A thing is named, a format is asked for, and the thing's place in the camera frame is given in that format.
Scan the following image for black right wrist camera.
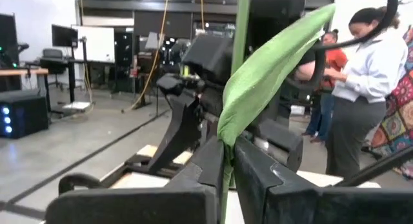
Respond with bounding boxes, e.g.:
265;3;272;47
182;33;236;87

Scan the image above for yellow hanging cable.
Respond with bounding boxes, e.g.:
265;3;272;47
122;0;171;114

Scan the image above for black office chair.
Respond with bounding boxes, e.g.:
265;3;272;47
40;48;68;89

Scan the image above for yellow artificial tulip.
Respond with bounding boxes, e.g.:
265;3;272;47
216;0;336;224

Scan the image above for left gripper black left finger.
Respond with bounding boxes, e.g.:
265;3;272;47
163;136;225;224

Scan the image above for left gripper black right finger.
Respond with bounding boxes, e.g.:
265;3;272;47
232;136;319;224

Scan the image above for black computer with blue lights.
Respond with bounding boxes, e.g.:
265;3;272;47
0;90;50;139

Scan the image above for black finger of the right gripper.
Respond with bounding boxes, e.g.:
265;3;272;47
146;93;203;175

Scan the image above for wooden desk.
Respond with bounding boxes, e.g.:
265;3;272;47
0;68;49;89

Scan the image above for black curved arm cable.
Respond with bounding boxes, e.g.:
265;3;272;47
285;0;401;91

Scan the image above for colourful patchwork quilt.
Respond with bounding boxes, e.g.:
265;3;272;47
370;25;413;179

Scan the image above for white board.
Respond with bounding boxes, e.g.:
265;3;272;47
71;25;116;64

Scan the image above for person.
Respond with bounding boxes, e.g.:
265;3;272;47
324;6;409;181
295;28;348;144

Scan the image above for black monitor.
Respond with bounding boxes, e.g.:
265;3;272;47
0;13;19;68
51;23;79;48

